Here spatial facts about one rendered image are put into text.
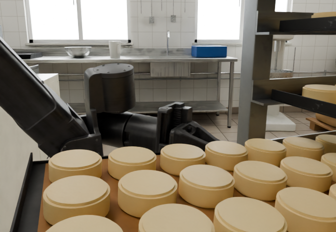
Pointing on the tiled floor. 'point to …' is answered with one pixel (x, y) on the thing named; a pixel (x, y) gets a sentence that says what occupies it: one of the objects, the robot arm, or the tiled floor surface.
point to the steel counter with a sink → (167, 53)
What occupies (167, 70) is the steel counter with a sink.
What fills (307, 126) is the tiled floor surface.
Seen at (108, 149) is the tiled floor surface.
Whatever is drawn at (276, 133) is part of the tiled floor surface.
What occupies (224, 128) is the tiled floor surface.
